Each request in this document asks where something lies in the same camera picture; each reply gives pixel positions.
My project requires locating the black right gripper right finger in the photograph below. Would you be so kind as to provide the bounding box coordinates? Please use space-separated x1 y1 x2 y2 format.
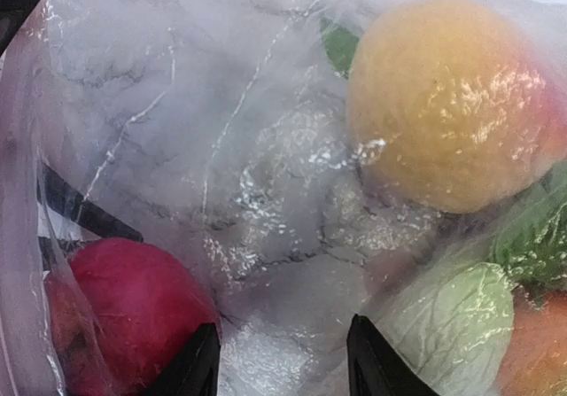
346 314 438 396

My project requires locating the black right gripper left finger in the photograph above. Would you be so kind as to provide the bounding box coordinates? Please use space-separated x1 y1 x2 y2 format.
139 322 221 396

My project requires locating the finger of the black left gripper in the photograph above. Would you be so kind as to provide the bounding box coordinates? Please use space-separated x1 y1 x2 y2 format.
39 160 144 246

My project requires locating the white fake cabbage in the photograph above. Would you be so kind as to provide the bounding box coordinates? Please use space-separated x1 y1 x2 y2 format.
377 262 514 395

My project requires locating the clear zip top bag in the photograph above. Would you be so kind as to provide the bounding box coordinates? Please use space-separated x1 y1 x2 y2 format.
1 0 566 395

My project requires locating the orange fake fruit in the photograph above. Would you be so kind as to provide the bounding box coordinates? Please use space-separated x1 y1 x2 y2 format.
496 291 566 395

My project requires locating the peach coloured fake fruit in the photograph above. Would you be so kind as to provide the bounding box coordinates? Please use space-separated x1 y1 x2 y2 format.
346 0 566 214

